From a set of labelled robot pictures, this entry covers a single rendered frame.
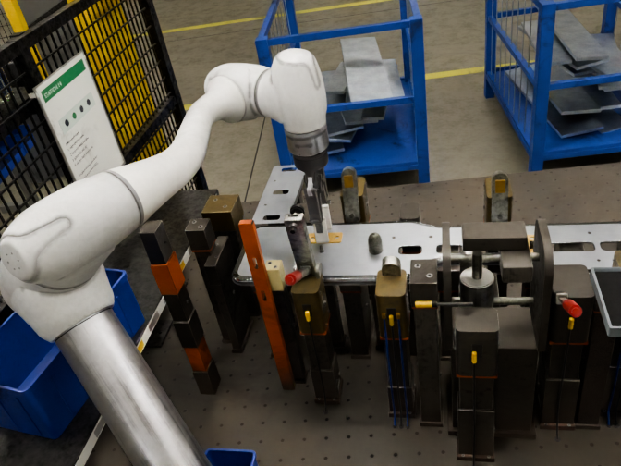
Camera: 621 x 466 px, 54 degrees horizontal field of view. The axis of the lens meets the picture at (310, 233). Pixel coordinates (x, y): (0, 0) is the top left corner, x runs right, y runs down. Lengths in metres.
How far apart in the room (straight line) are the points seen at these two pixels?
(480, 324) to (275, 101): 0.58
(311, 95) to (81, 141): 0.59
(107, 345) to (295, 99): 0.57
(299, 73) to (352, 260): 0.43
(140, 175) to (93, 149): 0.62
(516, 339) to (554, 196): 0.95
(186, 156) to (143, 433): 0.44
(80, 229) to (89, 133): 0.70
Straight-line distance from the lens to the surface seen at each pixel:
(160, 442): 1.01
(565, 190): 2.13
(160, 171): 0.97
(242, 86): 1.28
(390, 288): 1.18
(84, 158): 1.53
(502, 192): 1.44
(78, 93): 1.54
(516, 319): 1.27
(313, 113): 1.23
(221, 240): 1.52
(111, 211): 0.90
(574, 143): 3.50
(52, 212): 0.88
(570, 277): 1.20
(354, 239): 1.42
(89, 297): 1.01
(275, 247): 1.45
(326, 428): 1.44
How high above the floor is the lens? 1.85
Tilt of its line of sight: 35 degrees down
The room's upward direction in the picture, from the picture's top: 11 degrees counter-clockwise
